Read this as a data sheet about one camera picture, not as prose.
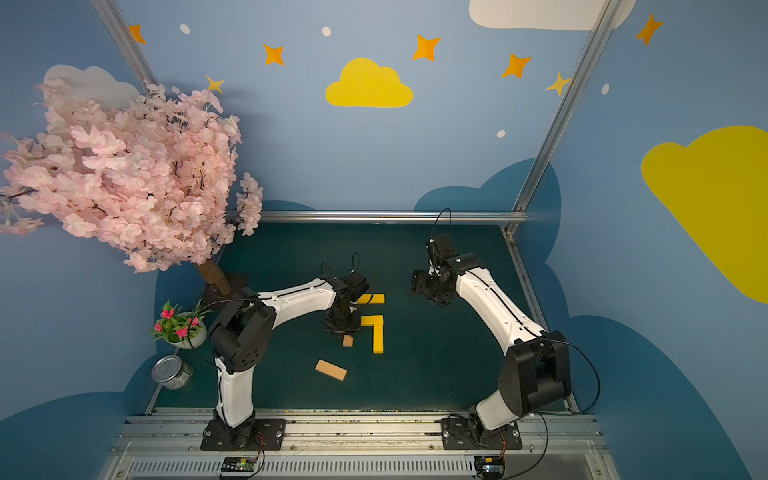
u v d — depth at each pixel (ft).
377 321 3.04
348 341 2.97
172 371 2.57
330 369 2.78
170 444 2.43
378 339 2.97
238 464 2.35
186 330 2.62
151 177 1.69
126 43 2.40
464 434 2.42
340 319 2.62
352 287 2.53
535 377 1.41
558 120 2.91
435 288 2.37
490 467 2.40
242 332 1.67
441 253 2.17
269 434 2.45
